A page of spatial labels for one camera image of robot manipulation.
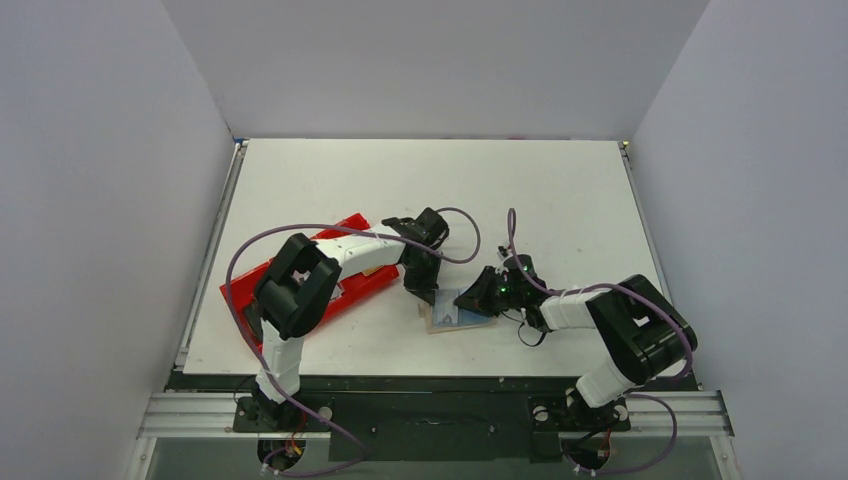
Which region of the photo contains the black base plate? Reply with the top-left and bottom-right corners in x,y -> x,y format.
165,374 -> 657,463

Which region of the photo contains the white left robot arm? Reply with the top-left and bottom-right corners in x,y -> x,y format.
254,208 -> 449,430

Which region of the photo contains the silver VIP card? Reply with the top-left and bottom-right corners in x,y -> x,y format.
431,289 -> 461,330

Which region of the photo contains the aluminium frame rail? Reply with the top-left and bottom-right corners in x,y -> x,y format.
138,391 -> 734,439

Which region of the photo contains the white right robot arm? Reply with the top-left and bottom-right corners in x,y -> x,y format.
454,254 -> 698,427

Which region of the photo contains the red plastic tray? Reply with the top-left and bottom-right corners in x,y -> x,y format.
220,212 -> 400,333

